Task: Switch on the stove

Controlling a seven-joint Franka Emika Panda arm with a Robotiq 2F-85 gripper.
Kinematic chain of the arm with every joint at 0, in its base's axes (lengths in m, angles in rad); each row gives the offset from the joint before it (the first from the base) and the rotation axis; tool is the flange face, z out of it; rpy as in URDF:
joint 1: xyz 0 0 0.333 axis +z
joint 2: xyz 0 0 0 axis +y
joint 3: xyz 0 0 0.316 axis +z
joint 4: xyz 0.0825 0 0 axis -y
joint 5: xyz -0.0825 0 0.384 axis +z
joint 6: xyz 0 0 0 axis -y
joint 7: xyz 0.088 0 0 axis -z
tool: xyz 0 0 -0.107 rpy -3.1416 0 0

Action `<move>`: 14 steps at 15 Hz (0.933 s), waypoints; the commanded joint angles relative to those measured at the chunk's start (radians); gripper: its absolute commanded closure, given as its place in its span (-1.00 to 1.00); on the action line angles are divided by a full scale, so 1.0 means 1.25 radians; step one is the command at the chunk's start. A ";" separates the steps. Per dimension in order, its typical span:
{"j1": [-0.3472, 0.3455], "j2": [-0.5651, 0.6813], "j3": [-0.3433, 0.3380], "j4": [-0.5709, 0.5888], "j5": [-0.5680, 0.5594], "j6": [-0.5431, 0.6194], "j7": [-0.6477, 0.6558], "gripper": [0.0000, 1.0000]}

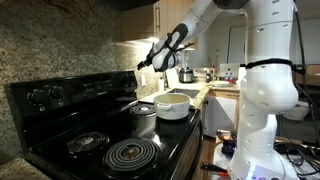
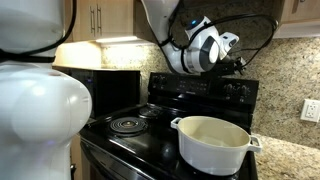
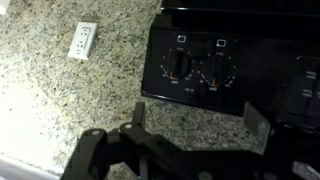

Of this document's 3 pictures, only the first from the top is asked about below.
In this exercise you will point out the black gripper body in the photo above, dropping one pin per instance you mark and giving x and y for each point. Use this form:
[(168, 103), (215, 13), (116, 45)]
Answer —
[(151, 60)]

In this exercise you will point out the black stove knob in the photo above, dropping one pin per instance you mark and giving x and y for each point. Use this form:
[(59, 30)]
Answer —
[(124, 79), (131, 77), (37, 97), (57, 93)]

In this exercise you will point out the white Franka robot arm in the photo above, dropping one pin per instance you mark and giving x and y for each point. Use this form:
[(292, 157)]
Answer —
[(260, 133)]

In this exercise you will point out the black electric stove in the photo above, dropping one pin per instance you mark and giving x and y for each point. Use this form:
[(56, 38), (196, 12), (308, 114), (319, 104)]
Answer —
[(100, 123)]

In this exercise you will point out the curved metal faucet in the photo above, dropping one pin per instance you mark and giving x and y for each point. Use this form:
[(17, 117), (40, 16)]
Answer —
[(163, 80)]

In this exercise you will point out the soap bottle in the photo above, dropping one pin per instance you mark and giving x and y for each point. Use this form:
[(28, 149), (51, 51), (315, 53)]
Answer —
[(161, 85)]

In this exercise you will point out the white cutting board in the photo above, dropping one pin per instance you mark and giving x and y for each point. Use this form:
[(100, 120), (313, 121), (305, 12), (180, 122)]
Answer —
[(172, 81)]

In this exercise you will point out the small coil burner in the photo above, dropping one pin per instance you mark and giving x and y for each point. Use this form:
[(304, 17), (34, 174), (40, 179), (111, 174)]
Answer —
[(75, 145), (136, 110)]

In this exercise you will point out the kitchen sink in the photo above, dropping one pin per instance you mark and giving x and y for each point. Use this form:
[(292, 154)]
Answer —
[(186, 92)]

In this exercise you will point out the white cooking pot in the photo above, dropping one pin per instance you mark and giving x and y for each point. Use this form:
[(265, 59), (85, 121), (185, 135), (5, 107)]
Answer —
[(173, 110)]

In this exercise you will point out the white plate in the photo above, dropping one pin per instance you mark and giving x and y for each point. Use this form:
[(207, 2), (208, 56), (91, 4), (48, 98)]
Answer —
[(220, 83)]

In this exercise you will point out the white base cabinet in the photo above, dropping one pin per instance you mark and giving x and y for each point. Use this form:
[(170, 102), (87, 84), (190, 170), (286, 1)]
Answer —
[(218, 116)]

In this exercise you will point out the white paper towel roll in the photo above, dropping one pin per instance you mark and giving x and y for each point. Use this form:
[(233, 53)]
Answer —
[(241, 76)]

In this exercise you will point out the large coil burner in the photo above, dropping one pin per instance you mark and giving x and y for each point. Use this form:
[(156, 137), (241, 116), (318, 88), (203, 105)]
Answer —
[(115, 156)]

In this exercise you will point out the black and orange device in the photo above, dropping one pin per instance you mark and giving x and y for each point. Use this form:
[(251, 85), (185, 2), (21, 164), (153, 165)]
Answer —
[(226, 141)]

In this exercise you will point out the white bowl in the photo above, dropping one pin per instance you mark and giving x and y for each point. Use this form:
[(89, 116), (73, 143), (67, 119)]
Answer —
[(300, 111)]

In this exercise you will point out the white wall outlet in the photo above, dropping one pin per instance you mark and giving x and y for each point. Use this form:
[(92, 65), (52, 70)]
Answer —
[(143, 80)]

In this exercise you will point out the light wooden wall cabinet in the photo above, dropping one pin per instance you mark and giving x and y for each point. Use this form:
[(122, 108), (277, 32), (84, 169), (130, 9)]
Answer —
[(163, 16)]

